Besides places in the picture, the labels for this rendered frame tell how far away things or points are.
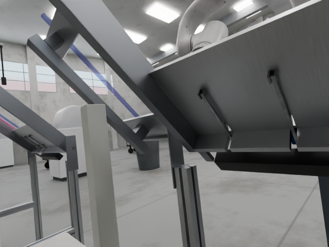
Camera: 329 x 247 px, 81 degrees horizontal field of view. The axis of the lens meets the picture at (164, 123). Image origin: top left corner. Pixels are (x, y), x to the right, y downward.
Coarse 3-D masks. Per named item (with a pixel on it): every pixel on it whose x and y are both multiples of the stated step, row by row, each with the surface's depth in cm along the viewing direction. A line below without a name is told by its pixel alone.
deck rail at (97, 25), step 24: (72, 0) 26; (96, 0) 29; (72, 24) 27; (96, 24) 29; (96, 48) 29; (120, 48) 31; (120, 72) 32; (144, 72) 35; (144, 96) 34; (168, 120) 38; (192, 144) 43
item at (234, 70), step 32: (320, 0) 18; (256, 32) 23; (288, 32) 22; (320, 32) 20; (192, 64) 30; (224, 64) 28; (256, 64) 26; (288, 64) 24; (320, 64) 23; (192, 96) 36; (224, 96) 33; (256, 96) 30; (288, 96) 28; (320, 96) 26; (256, 128) 36
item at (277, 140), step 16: (288, 128) 33; (304, 128) 31; (320, 128) 30; (208, 144) 41; (224, 144) 39; (240, 144) 36; (256, 144) 34; (272, 144) 33; (288, 144) 31; (304, 144) 30; (320, 144) 28
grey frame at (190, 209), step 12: (180, 168) 46; (192, 168) 46; (180, 180) 45; (192, 180) 46; (180, 192) 46; (192, 192) 44; (180, 204) 46; (192, 204) 44; (180, 216) 46; (192, 216) 44; (192, 228) 44; (192, 240) 44; (204, 240) 46
